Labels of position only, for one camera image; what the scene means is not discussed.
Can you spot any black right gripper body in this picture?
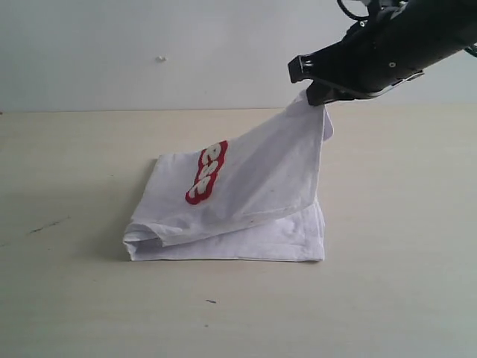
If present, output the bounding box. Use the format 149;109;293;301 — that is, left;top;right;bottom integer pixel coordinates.
335;7;476;95

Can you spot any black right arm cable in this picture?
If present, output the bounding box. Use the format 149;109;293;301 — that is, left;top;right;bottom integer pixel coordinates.
337;0;373;20

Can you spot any white t-shirt red lettering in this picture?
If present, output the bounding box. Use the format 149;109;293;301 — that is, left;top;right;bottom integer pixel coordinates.
123;93;333;262

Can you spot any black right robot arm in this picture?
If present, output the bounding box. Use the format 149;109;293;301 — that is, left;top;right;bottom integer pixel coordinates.
288;0;476;107

